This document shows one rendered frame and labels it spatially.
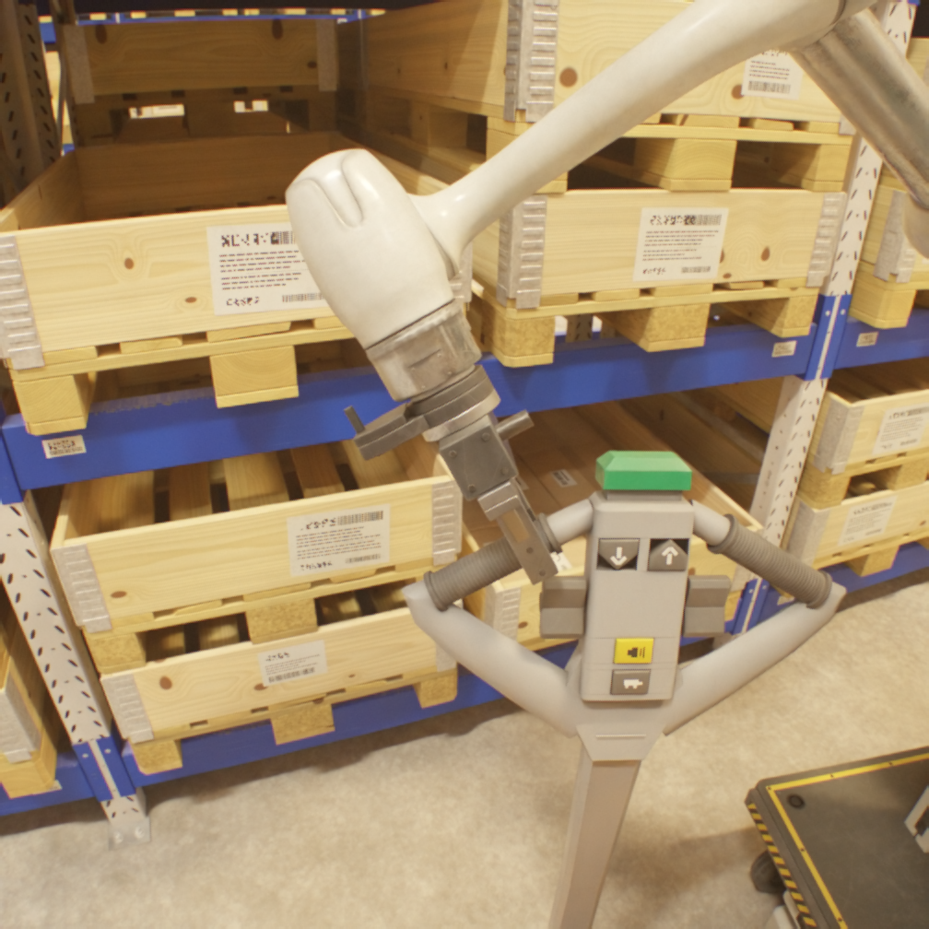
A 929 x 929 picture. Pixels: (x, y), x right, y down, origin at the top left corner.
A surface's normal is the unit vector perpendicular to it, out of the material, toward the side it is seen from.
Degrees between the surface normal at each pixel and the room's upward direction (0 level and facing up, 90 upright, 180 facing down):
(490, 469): 74
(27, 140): 90
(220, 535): 90
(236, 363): 90
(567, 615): 57
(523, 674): 69
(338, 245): 79
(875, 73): 104
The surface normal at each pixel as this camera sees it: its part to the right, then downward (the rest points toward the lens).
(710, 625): 0.02, -0.04
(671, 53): -0.35, 0.26
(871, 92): -0.04, 0.87
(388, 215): 0.48, -0.11
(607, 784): 0.01, 0.50
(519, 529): 0.25, 0.64
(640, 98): -0.18, 0.73
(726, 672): -0.07, 0.16
